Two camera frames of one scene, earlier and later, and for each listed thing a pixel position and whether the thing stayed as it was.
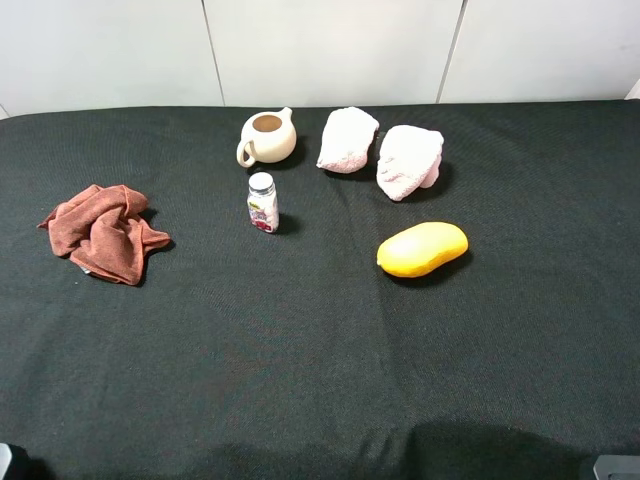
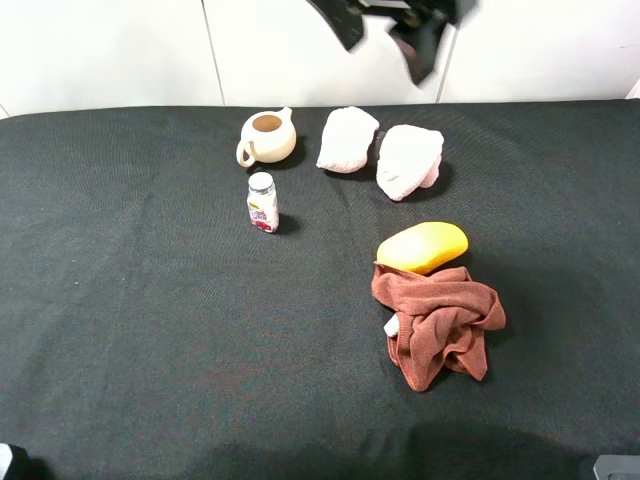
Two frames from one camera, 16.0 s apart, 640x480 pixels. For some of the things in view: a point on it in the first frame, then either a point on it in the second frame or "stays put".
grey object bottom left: x=5 y=459 stays put
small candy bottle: x=263 y=202 stays put
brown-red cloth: x=103 y=229 to x=442 y=317
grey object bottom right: x=617 y=467 stays put
